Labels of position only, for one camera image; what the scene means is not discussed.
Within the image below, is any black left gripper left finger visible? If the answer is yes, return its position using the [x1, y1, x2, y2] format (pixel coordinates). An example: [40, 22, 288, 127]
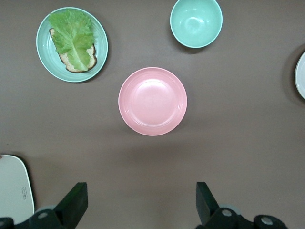
[0, 182, 88, 229]

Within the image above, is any pink plate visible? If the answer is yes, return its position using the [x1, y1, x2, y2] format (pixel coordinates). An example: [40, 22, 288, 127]
[118, 67, 188, 136]

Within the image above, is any green bowl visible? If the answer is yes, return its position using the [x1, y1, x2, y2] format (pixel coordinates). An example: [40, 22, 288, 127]
[170, 0, 224, 49]

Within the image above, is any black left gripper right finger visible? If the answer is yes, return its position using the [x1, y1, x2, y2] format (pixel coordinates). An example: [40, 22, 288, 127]
[195, 182, 290, 229]

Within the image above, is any green plate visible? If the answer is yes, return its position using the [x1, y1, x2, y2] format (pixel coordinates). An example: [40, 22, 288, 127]
[36, 6, 109, 83]

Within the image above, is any beige plate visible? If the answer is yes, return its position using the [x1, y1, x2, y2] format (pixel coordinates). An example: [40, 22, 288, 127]
[294, 50, 305, 100]

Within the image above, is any green lettuce leaf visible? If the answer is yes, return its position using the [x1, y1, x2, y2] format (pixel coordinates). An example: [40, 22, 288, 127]
[48, 9, 98, 72]

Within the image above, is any toasted bread slice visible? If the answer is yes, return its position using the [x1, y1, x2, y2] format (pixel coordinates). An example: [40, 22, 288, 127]
[49, 28, 98, 73]

